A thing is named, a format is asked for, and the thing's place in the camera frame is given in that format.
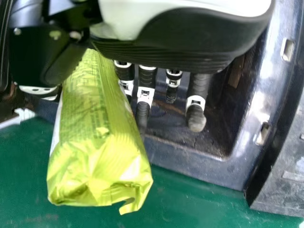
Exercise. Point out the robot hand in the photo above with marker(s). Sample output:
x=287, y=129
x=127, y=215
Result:
x=180, y=33

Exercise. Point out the yellow-green biscuit packet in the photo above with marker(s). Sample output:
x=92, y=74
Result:
x=95, y=142

